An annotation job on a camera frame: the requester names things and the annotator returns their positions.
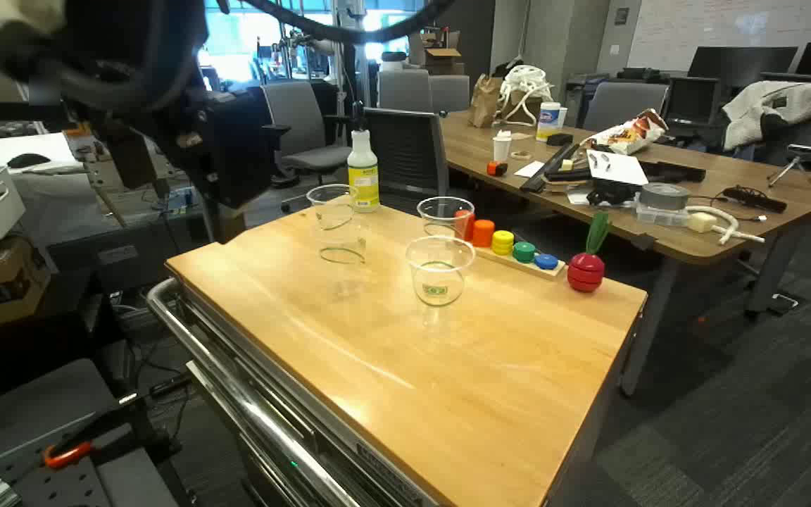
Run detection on white desk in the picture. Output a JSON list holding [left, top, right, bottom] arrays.
[[0, 129, 88, 181]]

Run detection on black remote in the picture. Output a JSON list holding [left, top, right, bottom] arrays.
[[720, 184, 789, 215]]

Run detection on yellow toy peg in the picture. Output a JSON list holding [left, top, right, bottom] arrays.
[[489, 229, 518, 259]]

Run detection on red toy peg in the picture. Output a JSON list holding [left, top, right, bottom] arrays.
[[454, 207, 475, 242]]

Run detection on chips bag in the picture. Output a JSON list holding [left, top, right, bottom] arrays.
[[589, 107, 669, 155]]

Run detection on grey round container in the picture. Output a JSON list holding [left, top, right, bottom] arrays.
[[637, 181, 694, 226]]

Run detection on brown paper bag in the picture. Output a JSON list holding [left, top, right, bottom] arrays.
[[466, 74, 506, 129]]

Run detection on white cloth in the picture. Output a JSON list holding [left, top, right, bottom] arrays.
[[720, 80, 811, 153]]

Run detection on small white bottle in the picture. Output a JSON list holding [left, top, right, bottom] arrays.
[[489, 128, 516, 166]]

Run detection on red apple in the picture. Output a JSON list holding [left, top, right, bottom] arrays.
[[565, 211, 609, 297]]

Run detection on black mesh office chair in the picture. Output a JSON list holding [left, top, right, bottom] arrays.
[[361, 104, 454, 202]]

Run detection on black computer mouse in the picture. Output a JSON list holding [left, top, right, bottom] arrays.
[[5, 149, 52, 173]]

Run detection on flat black case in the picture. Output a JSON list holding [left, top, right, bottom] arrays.
[[640, 162, 710, 186]]

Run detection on orange handled clamp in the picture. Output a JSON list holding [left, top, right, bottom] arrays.
[[40, 402, 147, 474]]

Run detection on grey metal plate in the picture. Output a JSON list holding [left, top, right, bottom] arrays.
[[0, 355, 182, 507]]

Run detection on white power cable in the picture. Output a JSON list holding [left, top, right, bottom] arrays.
[[682, 202, 766, 248]]

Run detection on spray bottle with yellow label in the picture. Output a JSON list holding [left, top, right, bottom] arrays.
[[342, 101, 382, 215]]

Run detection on white paper sheet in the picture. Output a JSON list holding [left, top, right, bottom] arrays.
[[582, 149, 651, 190]]

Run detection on clear plastic cup green logo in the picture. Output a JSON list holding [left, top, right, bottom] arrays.
[[304, 181, 372, 271], [403, 235, 479, 310], [414, 193, 479, 246]]

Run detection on wooden top tool cart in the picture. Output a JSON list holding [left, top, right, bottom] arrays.
[[144, 195, 651, 507]]

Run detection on metal cart handle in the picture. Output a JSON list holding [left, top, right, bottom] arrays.
[[144, 277, 361, 507]]

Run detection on white wipes canister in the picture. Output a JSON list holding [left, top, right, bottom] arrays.
[[534, 100, 568, 143]]

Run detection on orange toy peg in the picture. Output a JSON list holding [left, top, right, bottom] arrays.
[[471, 218, 497, 250]]

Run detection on grey office chair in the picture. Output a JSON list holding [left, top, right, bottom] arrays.
[[375, 67, 433, 114], [259, 80, 351, 193], [428, 74, 473, 115], [580, 80, 673, 136]]

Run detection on white wire basket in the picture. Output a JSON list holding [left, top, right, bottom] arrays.
[[497, 62, 554, 124]]

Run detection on small cardboard box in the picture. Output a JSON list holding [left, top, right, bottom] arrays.
[[423, 46, 466, 80]]

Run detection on wooden conference table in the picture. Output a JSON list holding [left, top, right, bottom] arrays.
[[437, 110, 811, 402]]

